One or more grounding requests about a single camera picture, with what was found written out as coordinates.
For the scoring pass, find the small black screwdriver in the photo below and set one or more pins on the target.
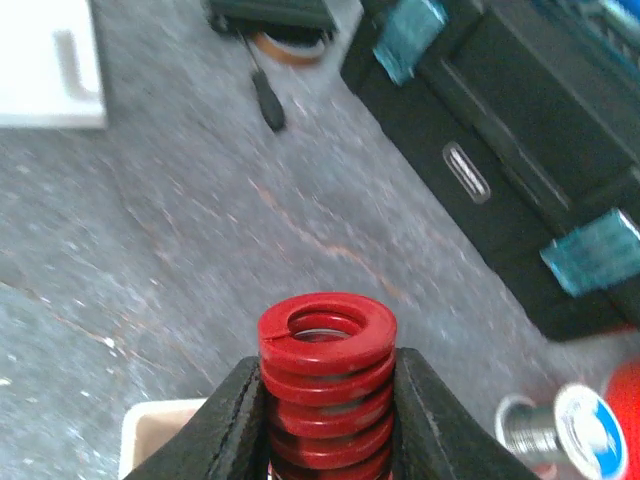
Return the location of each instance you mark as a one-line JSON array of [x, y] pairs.
[[268, 102]]

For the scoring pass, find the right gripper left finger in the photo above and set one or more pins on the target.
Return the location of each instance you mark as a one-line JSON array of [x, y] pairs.
[[225, 439]]

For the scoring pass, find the black plastic toolbox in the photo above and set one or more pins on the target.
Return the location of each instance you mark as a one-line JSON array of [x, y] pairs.
[[522, 118]]

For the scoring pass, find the brown kapton tape roll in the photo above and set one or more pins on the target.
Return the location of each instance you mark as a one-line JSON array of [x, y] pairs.
[[296, 54]]

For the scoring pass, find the large red spring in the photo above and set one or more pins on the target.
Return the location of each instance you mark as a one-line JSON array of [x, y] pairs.
[[327, 362]]

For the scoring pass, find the solder wire spool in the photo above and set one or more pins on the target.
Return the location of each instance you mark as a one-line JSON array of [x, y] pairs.
[[577, 428]]

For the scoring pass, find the white tray of springs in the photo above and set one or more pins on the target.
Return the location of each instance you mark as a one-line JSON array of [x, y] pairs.
[[147, 426]]

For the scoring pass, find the black aluminium extrusion bar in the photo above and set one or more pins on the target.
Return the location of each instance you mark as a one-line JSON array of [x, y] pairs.
[[255, 15]]

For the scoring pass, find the white peg base plate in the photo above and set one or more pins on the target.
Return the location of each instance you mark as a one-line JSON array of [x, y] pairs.
[[50, 66]]

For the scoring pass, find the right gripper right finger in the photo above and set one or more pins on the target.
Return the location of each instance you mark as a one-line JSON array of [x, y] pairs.
[[435, 437]]

